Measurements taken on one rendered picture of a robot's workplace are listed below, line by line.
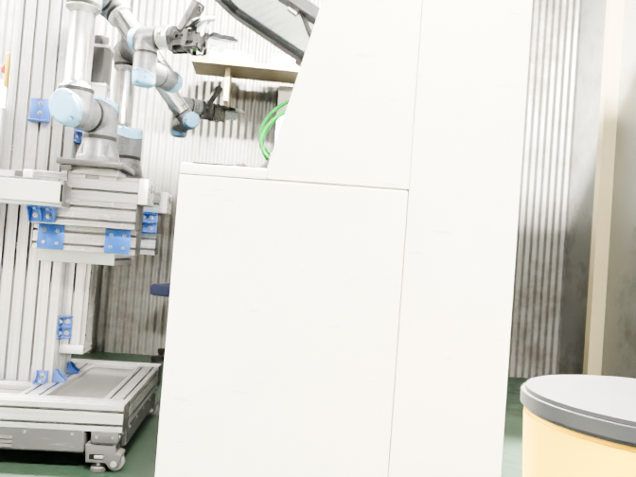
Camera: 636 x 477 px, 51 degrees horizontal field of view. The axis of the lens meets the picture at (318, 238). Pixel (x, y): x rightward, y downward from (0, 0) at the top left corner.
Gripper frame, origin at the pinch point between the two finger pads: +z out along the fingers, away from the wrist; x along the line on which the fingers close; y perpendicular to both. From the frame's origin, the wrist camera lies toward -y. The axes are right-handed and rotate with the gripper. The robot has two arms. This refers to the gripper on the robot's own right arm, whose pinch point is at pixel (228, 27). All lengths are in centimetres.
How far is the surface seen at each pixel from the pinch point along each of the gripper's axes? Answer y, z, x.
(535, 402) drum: 97, 101, 78
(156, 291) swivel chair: 73, -135, -184
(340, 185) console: 53, 48, 15
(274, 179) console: 54, 33, 21
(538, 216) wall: -19, 80, -337
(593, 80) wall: -113, 111, -311
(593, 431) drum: 99, 108, 85
